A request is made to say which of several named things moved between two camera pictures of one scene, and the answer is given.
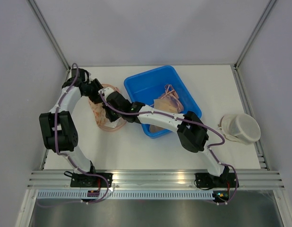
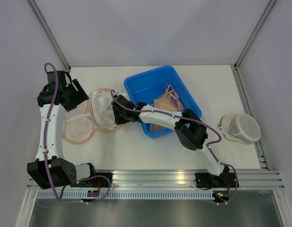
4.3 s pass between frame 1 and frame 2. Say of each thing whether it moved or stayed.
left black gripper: moved
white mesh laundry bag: stayed
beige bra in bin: stayed
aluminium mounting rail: stayed
